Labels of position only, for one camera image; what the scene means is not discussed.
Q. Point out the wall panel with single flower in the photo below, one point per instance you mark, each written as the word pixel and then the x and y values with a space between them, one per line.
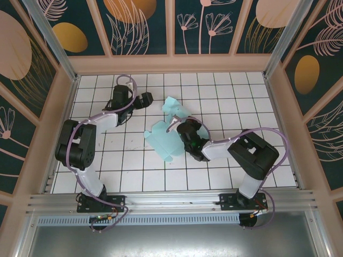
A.
pixel 13 139

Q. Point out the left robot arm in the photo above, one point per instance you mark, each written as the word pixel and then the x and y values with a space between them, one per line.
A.
pixel 101 120

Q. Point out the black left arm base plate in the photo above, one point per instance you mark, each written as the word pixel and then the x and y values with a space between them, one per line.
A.
pixel 118 203

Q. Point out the wall panel with orange oval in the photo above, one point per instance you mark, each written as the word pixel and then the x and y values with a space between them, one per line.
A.
pixel 69 37

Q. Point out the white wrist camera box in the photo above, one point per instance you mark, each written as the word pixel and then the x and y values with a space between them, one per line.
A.
pixel 130 85
pixel 177 118

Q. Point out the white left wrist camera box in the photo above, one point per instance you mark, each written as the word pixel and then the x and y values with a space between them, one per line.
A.
pixel 130 85

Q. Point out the wall panel with flower outlines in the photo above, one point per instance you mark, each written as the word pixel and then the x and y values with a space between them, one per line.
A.
pixel 203 26

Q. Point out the wall panel with pale disc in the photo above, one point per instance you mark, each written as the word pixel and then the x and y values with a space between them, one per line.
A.
pixel 262 26

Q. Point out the aluminium mounting rail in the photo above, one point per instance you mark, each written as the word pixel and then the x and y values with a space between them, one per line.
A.
pixel 171 199

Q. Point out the wall panel with feather outlines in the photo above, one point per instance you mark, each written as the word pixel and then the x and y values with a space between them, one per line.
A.
pixel 316 53

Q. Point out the wall panel with pink disc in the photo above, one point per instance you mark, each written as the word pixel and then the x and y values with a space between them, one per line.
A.
pixel 16 53

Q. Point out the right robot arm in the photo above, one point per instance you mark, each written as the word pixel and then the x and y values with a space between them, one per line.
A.
pixel 217 147

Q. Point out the grey metal sheet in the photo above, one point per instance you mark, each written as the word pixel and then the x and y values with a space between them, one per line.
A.
pixel 171 241

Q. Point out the light teal paper box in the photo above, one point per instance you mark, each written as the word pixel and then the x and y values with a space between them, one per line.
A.
pixel 160 139

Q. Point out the aluminium corner post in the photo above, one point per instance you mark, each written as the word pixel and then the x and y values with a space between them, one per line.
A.
pixel 55 42
pixel 288 37

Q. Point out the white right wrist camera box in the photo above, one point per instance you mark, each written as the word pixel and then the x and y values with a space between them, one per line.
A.
pixel 177 118

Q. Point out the wall panel with fern outlines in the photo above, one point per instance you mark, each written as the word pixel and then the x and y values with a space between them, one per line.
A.
pixel 329 139

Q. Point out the aluminium side rail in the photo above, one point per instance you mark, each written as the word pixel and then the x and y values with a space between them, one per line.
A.
pixel 70 99
pixel 276 107

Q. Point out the wall panel with leaf outlines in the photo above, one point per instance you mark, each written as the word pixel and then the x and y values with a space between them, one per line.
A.
pixel 128 26

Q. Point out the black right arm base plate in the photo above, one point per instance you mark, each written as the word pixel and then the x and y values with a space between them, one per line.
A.
pixel 226 202

